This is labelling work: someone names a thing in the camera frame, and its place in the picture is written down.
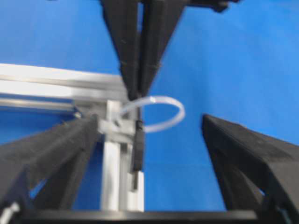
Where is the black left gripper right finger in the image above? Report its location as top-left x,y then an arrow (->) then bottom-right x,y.
202,114 -> 299,224

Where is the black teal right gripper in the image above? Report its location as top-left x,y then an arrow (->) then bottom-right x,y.
140,0 -> 240,95

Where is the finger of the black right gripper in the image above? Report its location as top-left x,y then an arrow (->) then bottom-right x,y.
101,0 -> 139,100

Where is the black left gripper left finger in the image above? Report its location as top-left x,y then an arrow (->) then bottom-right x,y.
0,115 -> 98,210

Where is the thin black wire with connector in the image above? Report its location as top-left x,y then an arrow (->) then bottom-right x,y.
132,119 -> 144,191

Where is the silver aluminium extrusion frame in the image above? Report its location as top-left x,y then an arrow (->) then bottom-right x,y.
0,63 -> 144,211

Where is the translucent white string loop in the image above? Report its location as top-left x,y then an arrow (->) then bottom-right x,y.
98,95 -> 186,135

